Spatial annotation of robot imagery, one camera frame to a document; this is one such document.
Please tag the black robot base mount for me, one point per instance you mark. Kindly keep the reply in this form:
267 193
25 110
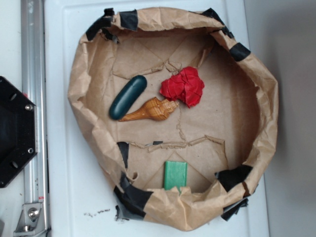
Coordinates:
18 143

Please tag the crumpled red paper ball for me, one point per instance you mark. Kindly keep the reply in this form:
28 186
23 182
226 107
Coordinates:
185 86

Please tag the brown paper bag bin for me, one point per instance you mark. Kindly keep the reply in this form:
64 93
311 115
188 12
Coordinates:
228 139

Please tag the orange striped conch shell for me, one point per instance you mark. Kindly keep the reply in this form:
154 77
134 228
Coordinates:
154 109

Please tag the aluminium extrusion rail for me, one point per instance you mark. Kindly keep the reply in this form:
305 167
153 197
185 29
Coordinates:
36 185

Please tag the dark green oblong capsule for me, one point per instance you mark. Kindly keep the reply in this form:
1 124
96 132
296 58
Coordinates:
127 96

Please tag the green rectangular block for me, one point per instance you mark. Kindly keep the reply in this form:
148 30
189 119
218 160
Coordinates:
175 175

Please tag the metal corner bracket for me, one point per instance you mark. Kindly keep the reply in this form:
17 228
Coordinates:
31 221

